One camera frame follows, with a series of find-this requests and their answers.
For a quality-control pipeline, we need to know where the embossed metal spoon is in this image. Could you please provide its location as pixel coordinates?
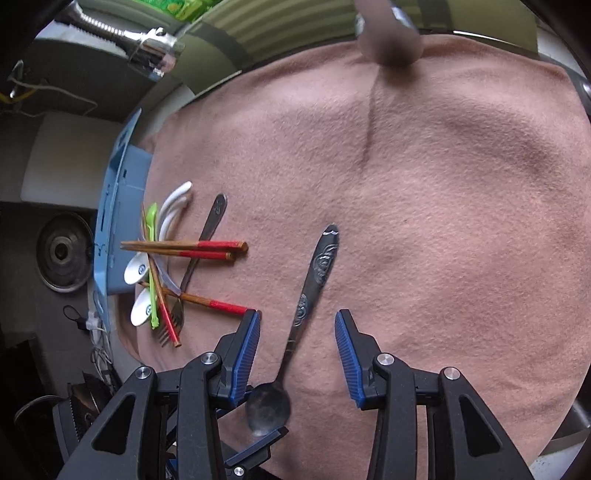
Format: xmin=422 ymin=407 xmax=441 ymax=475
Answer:
xmin=245 ymin=224 xmax=339 ymax=437

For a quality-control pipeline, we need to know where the green plastic spoon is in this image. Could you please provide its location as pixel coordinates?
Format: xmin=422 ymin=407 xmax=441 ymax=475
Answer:
xmin=142 ymin=202 xmax=160 ymax=330

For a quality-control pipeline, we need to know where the clear plastic spoon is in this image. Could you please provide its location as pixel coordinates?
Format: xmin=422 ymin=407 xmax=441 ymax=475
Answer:
xmin=148 ymin=253 xmax=182 ymax=296

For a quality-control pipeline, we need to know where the red-tipped wooden chopstick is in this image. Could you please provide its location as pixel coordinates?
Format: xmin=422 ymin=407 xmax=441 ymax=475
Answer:
xmin=120 ymin=240 xmax=249 ymax=253
xmin=132 ymin=281 xmax=249 ymax=319
xmin=121 ymin=246 xmax=235 ymax=261
xmin=148 ymin=257 xmax=181 ymax=348

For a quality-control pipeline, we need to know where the metal fork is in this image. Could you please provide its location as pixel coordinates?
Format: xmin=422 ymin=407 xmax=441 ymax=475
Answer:
xmin=155 ymin=193 xmax=228 ymax=347

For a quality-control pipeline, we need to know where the white ceramic soup spoon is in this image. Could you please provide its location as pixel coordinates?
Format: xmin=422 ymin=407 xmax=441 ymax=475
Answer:
xmin=124 ymin=181 xmax=192 ymax=327
xmin=123 ymin=195 xmax=188 ymax=285

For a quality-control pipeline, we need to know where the blue plastic basket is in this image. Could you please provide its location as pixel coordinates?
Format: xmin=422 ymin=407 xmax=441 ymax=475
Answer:
xmin=93 ymin=111 xmax=152 ymax=331

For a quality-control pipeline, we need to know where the pink towel mat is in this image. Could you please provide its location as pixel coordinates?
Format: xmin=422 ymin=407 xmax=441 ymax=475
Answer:
xmin=142 ymin=35 xmax=590 ymax=479

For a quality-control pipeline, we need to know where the gas stove burner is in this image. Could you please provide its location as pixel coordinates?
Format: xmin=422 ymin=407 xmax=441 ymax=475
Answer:
xmin=35 ymin=212 xmax=94 ymax=294

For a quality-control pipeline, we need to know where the white cutting board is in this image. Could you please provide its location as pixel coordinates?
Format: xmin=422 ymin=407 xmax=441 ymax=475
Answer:
xmin=20 ymin=113 xmax=122 ymax=209

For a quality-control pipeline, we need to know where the chrome faucet spray head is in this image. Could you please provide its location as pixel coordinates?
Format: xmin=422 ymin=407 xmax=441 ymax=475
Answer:
xmin=55 ymin=1 xmax=184 ymax=81

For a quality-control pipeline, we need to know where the green striped sink mat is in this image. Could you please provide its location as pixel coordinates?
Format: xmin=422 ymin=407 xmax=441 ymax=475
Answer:
xmin=171 ymin=1 xmax=538 ymax=94

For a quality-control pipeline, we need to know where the chrome faucet base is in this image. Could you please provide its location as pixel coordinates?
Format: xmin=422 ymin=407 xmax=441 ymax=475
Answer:
xmin=353 ymin=0 xmax=424 ymax=67

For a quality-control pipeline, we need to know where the green dish soap bottle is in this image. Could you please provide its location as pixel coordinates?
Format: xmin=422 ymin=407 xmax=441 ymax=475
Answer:
xmin=138 ymin=0 xmax=221 ymax=22

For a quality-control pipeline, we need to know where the white power cable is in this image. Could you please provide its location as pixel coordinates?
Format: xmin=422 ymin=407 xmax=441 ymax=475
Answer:
xmin=6 ymin=59 xmax=100 ymax=119

